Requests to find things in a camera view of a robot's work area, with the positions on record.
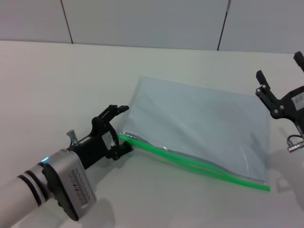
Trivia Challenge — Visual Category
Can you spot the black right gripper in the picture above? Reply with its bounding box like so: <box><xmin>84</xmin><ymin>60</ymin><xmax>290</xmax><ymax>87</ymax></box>
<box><xmin>255</xmin><ymin>51</ymin><xmax>304</xmax><ymax>138</ymax></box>

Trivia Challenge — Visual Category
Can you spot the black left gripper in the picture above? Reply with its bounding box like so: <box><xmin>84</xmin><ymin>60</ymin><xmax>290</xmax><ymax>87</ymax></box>
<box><xmin>67</xmin><ymin>104</ymin><xmax>134</xmax><ymax>170</ymax></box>

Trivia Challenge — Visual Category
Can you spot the clear document bag green zipper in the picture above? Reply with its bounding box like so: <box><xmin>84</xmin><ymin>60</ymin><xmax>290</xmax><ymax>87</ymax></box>
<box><xmin>116</xmin><ymin>76</ymin><xmax>272</xmax><ymax>192</ymax></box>

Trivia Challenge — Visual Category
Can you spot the metal left cable connector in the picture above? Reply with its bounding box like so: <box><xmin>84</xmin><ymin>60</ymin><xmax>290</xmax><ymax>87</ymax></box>
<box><xmin>66</xmin><ymin>129</ymin><xmax>80</xmax><ymax>146</ymax></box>

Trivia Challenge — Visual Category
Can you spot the metal cable connector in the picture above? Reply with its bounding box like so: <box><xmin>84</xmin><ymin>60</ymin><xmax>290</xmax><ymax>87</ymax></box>
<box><xmin>286</xmin><ymin>134</ymin><xmax>304</xmax><ymax>153</ymax></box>
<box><xmin>66</xmin><ymin>129</ymin><xmax>80</xmax><ymax>146</ymax></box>

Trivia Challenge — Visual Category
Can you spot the metal right cable connector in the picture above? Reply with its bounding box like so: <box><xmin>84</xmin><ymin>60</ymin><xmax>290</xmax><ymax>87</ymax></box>
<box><xmin>286</xmin><ymin>134</ymin><xmax>304</xmax><ymax>153</ymax></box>

